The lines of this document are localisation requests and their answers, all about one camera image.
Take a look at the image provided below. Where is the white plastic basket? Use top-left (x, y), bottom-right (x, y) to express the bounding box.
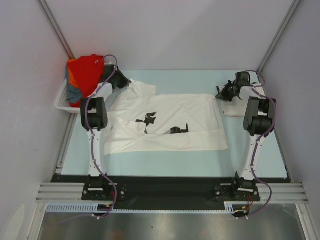
top-left (54, 79), bottom-right (81, 114)

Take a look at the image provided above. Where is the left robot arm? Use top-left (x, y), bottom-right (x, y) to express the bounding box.
top-left (80, 63), bottom-right (131, 201)

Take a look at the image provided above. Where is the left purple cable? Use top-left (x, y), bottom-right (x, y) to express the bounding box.
top-left (84, 54), bottom-right (120, 221)

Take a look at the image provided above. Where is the red t shirt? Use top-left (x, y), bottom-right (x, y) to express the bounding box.
top-left (67, 54), bottom-right (105, 98)

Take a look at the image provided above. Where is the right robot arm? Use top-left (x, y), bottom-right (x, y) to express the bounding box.
top-left (215, 71), bottom-right (277, 201)

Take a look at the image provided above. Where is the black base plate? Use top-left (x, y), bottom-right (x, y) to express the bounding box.
top-left (49, 174), bottom-right (292, 211)

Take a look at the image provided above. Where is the slotted cable duct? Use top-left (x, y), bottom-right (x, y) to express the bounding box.
top-left (46, 203), bottom-right (248, 215)

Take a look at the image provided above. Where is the left corner aluminium post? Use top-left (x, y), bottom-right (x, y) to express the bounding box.
top-left (36, 0), bottom-right (75, 59)

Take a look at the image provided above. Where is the right corner aluminium post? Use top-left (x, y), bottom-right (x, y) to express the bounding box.
top-left (256, 0), bottom-right (304, 74)

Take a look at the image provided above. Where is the orange garment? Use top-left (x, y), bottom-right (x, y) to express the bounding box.
top-left (66, 59), bottom-right (79, 89)

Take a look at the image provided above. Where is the grey blue garment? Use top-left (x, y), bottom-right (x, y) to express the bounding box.
top-left (65, 66), bottom-right (83, 108)

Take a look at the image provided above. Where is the corner aluminium post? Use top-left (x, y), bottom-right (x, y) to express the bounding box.
top-left (256, 0), bottom-right (304, 74)
top-left (36, 0), bottom-right (75, 59)

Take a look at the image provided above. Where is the white printed t shirt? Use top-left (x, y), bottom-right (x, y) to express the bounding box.
top-left (104, 80), bottom-right (228, 155)

